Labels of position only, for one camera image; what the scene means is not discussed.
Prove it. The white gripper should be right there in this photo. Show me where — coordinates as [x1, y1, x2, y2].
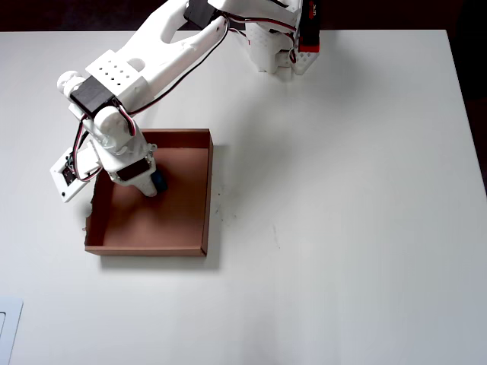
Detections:
[93, 129, 159, 198]

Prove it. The blue cube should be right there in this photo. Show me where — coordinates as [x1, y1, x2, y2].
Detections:
[151, 170, 169, 193]

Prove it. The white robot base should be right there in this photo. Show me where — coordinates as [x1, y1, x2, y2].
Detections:
[245, 22, 320, 81]

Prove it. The brown open cardboard box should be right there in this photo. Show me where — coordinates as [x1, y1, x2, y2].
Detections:
[81, 128, 214, 258]

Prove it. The white flat device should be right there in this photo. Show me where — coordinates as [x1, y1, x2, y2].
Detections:
[0, 296, 24, 365]

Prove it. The red black controller board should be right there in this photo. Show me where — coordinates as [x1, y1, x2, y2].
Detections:
[298, 0, 323, 54]

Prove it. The red black servo wire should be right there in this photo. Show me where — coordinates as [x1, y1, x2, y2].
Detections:
[74, 117, 100, 183]
[113, 97, 136, 140]
[218, 10, 301, 64]

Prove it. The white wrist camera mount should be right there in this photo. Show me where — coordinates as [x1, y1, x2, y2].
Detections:
[49, 143, 103, 205]

